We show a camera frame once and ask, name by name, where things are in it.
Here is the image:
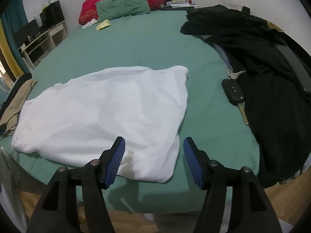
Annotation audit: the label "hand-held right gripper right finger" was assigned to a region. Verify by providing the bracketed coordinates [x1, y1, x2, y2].
[183, 136, 283, 233]

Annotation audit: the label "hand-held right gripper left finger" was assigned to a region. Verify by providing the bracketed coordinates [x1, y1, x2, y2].
[25, 136, 127, 233]

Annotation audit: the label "white zip hooded jacket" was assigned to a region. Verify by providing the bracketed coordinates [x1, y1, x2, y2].
[11, 65, 189, 183]

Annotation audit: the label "pile of black clothes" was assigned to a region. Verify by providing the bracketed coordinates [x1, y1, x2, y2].
[180, 5, 311, 188]

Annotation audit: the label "black car key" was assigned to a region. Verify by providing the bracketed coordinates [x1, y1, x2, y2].
[222, 78, 250, 126]

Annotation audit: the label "silver metal keys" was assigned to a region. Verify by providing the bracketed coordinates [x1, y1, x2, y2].
[225, 70, 247, 80]

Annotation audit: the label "person's grey trouser leg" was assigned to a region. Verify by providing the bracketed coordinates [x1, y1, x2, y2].
[0, 149, 28, 225]

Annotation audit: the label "tan pants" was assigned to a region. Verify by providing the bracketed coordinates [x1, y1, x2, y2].
[0, 79, 38, 136]

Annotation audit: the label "bed with green sheet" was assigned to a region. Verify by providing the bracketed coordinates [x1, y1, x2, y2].
[0, 0, 268, 216]

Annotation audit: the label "yellow packet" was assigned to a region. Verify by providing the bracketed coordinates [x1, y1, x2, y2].
[95, 19, 112, 31]

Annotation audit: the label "black smartphone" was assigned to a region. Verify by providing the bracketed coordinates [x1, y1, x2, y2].
[274, 43, 311, 94]

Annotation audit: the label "beige computer desk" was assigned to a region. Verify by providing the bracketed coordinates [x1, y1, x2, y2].
[18, 21, 68, 70]

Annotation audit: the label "white and green tissue packet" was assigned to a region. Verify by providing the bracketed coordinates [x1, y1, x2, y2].
[81, 18, 98, 29]

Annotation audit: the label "yellow curtain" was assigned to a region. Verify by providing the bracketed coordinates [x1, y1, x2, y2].
[0, 19, 24, 78]

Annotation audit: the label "large red patterned pillow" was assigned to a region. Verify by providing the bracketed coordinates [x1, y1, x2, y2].
[78, 0, 157, 25]

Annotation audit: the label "green pillow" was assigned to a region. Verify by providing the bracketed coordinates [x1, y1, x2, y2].
[95, 0, 151, 22]

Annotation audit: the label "black flat monitor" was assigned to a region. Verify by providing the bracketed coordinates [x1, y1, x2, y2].
[13, 19, 40, 46]

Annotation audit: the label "brown paper bags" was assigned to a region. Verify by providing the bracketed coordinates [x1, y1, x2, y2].
[265, 19, 285, 32]

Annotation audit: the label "stack of books and papers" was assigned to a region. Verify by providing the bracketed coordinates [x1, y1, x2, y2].
[166, 0, 196, 8]

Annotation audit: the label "black computer tower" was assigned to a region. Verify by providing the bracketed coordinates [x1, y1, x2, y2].
[39, 1, 65, 27]

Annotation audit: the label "teal curtain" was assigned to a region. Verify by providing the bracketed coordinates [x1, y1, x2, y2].
[0, 0, 33, 71]

